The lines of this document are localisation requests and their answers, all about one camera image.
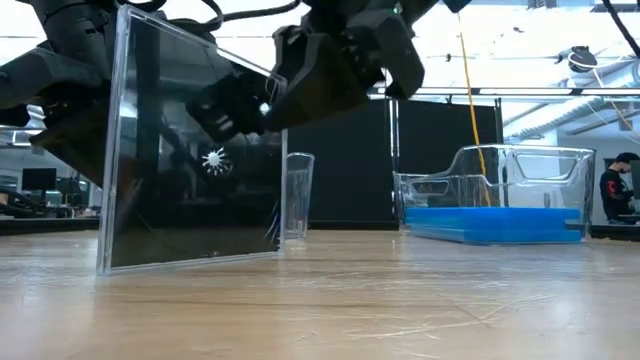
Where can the clear plastic bin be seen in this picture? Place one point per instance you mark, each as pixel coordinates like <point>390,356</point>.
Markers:
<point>298,200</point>
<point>585,175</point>

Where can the black ceiling device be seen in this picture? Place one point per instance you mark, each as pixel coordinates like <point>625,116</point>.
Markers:
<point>582,59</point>

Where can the black computer monitor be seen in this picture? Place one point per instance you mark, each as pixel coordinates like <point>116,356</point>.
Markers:
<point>39,180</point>

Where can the black curtain screen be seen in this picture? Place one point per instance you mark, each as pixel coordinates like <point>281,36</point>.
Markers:
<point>350,175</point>

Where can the clear jewel case black tray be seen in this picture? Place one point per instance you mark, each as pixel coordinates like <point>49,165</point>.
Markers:
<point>190,215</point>

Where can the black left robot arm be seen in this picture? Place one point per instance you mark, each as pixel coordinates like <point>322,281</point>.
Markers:
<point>75,25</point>

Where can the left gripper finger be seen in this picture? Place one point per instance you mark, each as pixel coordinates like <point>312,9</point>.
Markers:
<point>82,140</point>
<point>235,105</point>

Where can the person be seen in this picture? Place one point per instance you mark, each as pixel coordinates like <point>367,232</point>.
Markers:
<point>612,190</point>

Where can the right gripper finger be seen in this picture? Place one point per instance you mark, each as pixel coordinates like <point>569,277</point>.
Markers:
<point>315,80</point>
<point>395,55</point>

